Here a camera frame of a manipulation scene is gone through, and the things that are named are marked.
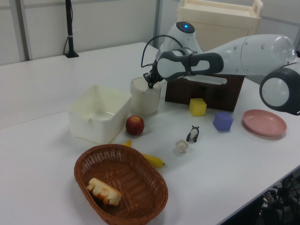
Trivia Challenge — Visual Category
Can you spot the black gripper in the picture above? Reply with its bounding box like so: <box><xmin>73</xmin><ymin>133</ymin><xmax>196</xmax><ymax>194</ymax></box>
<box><xmin>142</xmin><ymin>61</ymin><xmax>163</xmax><ymax>90</ymax></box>

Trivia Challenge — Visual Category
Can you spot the beige round trash can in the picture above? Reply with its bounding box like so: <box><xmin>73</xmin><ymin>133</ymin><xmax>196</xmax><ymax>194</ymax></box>
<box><xmin>130</xmin><ymin>76</ymin><xmax>162</xmax><ymax>115</ymax></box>

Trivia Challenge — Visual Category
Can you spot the red apple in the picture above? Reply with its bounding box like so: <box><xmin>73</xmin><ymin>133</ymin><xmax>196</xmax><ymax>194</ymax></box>
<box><xmin>125</xmin><ymin>115</ymin><xmax>145</xmax><ymax>136</ymax></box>

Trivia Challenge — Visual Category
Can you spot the yellow foam cube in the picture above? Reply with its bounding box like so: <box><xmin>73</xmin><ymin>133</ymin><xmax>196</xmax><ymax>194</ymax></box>
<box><xmin>189</xmin><ymin>97</ymin><xmax>208</xmax><ymax>117</ymax></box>

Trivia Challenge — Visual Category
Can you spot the white square plastic bin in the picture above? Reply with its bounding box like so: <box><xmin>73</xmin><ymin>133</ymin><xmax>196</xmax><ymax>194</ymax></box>
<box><xmin>67</xmin><ymin>84</ymin><xmax>132</xmax><ymax>144</ymax></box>

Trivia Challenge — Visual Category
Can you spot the panda figurine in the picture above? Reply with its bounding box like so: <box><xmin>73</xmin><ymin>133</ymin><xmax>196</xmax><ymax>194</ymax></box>
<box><xmin>186</xmin><ymin>125</ymin><xmax>200</xmax><ymax>143</ymax></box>

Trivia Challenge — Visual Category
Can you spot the dark wood drawer box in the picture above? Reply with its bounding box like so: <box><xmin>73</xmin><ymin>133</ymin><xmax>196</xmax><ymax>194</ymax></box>
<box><xmin>165</xmin><ymin>74</ymin><xmax>246</xmax><ymax>112</ymax></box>

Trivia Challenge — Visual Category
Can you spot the small white garlic toy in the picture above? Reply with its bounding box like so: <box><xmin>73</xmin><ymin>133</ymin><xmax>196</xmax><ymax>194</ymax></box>
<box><xmin>173</xmin><ymin>139</ymin><xmax>189</xmax><ymax>155</ymax></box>

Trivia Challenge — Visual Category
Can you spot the yellow banana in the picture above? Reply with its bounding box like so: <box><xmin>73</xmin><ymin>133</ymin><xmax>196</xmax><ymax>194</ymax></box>
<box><xmin>123</xmin><ymin>140</ymin><xmax>166</xmax><ymax>168</ymax></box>

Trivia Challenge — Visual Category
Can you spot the purple foam cube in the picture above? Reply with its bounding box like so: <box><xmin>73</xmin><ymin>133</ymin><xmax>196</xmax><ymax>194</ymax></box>
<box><xmin>212</xmin><ymin>111</ymin><xmax>234</xmax><ymax>132</ymax></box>

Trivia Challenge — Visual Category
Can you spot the black pole stand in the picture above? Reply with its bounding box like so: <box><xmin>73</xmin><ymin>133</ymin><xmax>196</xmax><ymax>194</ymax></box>
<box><xmin>63</xmin><ymin>0</ymin><xmax>79</xmax><ymax>59</ymax></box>

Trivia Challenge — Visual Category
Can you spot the brown wicker basket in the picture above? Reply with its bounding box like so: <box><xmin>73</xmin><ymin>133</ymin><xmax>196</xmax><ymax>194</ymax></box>
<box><xmin>74</xmin><ymin>143</ymin><xmax>169</xmax><ymax>225</ymax></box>

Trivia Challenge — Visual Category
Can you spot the toasted bread piece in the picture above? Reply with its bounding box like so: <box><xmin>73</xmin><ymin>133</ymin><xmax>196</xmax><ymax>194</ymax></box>
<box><xmin>86</xmin><ymin>177</ymin><xmax>122</xmax><ymax>207</ymax></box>

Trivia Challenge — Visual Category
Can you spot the pink plate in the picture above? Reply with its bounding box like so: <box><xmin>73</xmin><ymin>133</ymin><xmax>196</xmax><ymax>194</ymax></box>
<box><xmin>242</xmin><ymin>109</ymin><xmax>287</xmax><ymax>136</ymax></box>

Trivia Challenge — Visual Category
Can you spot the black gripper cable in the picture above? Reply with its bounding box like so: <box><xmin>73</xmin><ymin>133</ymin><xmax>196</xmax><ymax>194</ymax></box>
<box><xmin>140</xmin><ymin>35</ymin><xmax>188</xmax><ymax>69</ymax></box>

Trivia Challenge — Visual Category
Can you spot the cream storage box with handles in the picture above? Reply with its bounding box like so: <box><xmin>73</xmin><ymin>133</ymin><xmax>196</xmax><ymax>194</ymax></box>
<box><xmin>177</xmin><ymin>0</ymin><xmax>263</xmax><ymax>46</ymax></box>

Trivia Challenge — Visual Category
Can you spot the black cable bundle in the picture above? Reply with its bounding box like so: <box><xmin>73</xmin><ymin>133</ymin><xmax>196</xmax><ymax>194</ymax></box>
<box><xmin>256</xmin><ymin>173</ymin><xmax>300</xmax><ymax>225</ymax></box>

